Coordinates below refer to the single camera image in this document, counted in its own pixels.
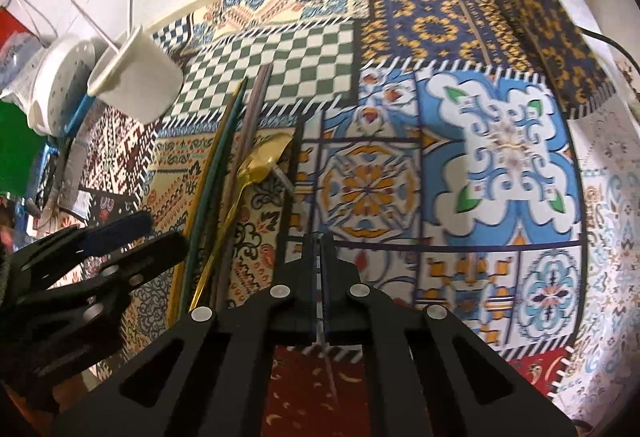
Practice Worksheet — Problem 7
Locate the white round tub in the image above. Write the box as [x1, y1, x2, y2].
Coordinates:
[27, 36, 97, 138]

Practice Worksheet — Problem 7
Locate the green box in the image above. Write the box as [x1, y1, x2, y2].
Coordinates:
[0, 101, 49, 196]

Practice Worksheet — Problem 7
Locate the patterned tablecloth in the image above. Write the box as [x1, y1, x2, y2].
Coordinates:
[30, 0, 640, 437]

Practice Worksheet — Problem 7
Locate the green chopstick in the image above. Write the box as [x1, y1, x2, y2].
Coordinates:
[179, 78, 250, 314]

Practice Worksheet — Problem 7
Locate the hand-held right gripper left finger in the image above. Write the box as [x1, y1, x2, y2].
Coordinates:
[50, 233, 321, 437]

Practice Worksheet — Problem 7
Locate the golden spoon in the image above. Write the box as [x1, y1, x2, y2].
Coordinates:
[192, 132, 294, 314]

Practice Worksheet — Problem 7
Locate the black chopstick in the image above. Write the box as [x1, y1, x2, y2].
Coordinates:
[279, 117, 306, 264]

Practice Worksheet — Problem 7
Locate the clear plastic bag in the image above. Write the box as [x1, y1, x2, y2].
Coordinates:
[0, 33, 47, 104]

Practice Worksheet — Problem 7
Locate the red paper bag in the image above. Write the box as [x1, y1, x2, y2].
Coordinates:
[0, 0, 59, 48]

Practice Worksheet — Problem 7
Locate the black cable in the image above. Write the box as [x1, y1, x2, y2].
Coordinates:
[575, 26, 640, 90]

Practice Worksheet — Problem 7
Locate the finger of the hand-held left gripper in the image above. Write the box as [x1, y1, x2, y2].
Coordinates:
[0, 231, 189, 379]
[12, 211, 154, 294]

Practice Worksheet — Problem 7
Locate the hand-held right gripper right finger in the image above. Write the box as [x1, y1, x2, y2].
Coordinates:
[322, 233, 581, 437]

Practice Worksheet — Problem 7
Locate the white cup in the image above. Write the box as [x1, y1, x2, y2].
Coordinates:
[87, 24, 184, 124]

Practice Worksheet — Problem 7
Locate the golden chopstick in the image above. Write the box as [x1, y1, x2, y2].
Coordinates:
[166, 77, 248, 319]

